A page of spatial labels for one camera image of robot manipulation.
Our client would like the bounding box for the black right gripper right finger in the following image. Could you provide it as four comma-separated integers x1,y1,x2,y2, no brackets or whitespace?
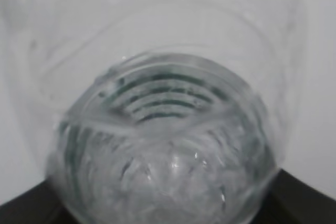
252,170,335,224

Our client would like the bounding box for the clear green-label water bottle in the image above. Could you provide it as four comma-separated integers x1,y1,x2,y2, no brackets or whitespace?
1,0,305,223

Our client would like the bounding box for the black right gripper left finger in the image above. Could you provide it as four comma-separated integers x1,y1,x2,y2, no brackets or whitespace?
1,182,78,224

